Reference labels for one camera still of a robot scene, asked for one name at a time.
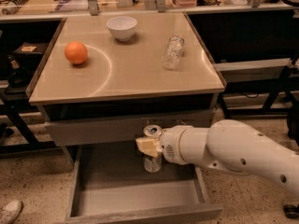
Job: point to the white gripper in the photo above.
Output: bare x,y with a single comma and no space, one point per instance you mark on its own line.
168,144

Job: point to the silver redbull can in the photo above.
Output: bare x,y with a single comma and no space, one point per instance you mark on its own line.
152,159

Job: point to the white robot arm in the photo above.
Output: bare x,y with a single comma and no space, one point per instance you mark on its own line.
229,146

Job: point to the open grey middle drawer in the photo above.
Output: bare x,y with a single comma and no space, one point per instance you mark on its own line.
112,187

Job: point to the grey top drawer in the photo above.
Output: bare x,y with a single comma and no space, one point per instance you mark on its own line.
122,128

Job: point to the grey drawer cabinet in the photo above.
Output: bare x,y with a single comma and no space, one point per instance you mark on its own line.
125,78

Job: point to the clear plastic bottle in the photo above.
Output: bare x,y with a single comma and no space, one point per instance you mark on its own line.
173,51

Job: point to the orange fruit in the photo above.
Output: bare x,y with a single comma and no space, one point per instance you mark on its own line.
76,52

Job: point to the white bowl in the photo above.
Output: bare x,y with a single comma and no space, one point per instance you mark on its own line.
122,28

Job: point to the white shoe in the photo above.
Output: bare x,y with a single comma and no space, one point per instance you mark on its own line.
10,212

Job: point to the black box on shelf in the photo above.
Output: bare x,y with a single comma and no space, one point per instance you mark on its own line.
30,54

